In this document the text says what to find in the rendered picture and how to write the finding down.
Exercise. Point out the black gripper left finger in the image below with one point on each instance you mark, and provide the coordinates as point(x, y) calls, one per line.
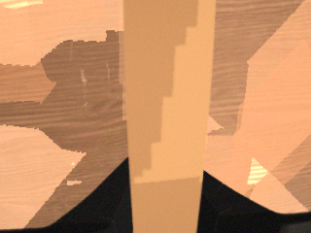
point(108, 209)

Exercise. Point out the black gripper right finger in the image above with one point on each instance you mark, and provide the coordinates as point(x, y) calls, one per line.
point(223, 210)

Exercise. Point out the long wooden rail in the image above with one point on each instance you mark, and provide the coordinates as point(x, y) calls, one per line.
point(168, 60)

